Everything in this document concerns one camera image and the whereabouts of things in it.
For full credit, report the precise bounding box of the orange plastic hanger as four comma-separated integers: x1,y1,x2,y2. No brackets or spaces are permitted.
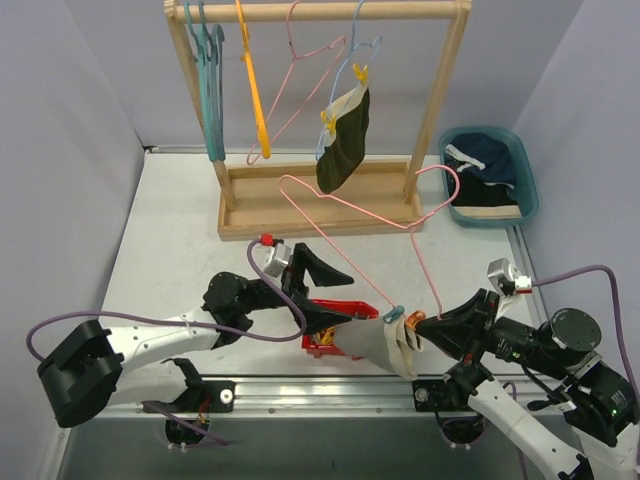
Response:
235,0,271,159

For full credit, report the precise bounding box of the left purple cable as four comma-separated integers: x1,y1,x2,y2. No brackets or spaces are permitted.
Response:
25,237,308,446

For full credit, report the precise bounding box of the teal plastic hanger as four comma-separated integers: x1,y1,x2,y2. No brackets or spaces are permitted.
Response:
182,0,224,163

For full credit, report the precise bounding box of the teal clip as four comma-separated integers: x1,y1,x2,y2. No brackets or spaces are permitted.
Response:
381,305,405,324

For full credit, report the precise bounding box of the yellow clip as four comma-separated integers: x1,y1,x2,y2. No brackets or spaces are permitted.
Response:
321,110,337,135
353,63,369,85

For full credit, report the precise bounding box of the light blue wire hanger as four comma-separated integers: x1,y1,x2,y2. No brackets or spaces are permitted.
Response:
315,1,382,161

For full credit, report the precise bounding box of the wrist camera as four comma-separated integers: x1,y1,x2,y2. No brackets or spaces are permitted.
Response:
487,258,533,304
260,234,292,278

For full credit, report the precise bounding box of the grey underwear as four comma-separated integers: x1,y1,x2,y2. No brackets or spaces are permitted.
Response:
333,319,423,380

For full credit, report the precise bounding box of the black underwear in basin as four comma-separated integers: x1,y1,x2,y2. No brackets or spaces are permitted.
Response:
447,172,521,219

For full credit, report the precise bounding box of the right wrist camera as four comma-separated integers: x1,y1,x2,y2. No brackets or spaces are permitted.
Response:
487,258,533,304

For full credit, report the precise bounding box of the wooden hanger rack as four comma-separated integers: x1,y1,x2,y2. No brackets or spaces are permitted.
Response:
164,1,472,241

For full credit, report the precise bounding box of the dark olive underwear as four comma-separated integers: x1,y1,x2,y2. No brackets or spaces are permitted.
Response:
316,84,370,194

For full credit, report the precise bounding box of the pile of coloured clips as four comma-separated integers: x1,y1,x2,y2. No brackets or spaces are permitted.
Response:
316,328,335,346

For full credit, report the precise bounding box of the aluminium rail base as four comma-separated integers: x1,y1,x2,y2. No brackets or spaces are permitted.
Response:
55,371,594,419

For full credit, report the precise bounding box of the teal plastic basin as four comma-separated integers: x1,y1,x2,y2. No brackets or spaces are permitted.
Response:
439,126,539,228

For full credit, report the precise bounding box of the navy blue underwear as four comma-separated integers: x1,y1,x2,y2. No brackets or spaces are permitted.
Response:
444,133,517,190

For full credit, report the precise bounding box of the orange clip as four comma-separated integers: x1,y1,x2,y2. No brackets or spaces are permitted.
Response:
405,310,427,330

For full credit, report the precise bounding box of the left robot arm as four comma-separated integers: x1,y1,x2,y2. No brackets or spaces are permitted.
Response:
26,240,354,428

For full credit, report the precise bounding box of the red plastic bin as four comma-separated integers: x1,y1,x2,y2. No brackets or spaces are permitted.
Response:
301,301,379,359

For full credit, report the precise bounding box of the lower yellow clip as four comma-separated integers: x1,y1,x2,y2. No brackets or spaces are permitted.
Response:
321,110,337,135

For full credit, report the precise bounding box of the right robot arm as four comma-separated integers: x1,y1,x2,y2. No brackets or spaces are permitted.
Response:
413,289,639,479

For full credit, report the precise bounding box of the upper yellow clip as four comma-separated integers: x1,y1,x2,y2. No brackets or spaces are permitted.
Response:
353,63,369,85

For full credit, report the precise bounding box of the pink wire hanger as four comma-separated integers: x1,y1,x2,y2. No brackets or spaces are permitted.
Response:
278,164,461,320
265,1,346,147

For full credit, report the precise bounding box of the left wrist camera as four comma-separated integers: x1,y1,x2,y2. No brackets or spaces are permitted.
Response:
260,234,292,278

